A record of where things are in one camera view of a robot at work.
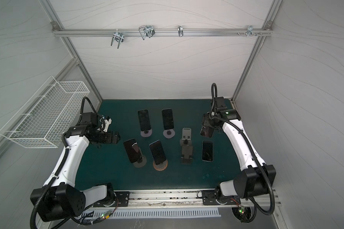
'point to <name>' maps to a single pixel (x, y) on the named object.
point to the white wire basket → (46, 119)
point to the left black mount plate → (122, 200)
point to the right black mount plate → (209, 198)
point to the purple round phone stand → (168, 134)
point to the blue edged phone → (157, 152)
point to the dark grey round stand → (141, 162)
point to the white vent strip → (152, 213)
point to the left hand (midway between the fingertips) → (109, 138)
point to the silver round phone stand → (186, 139)
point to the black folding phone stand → (187, 156)
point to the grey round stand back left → (146, 133)
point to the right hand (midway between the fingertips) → (209, 121)
